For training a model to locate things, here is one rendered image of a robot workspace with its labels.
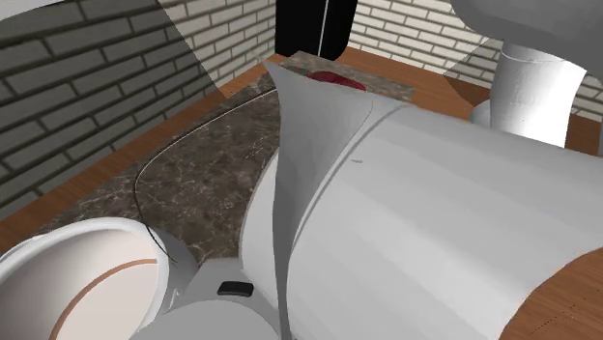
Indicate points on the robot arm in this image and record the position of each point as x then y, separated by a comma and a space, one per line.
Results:
424, 212

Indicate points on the brown marbled robot stand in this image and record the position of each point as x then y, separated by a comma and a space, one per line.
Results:
202, 165

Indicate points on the black upright box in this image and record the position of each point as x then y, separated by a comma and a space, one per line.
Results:
299, 28

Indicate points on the white pedestal sink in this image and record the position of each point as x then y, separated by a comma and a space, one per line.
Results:
532, 94

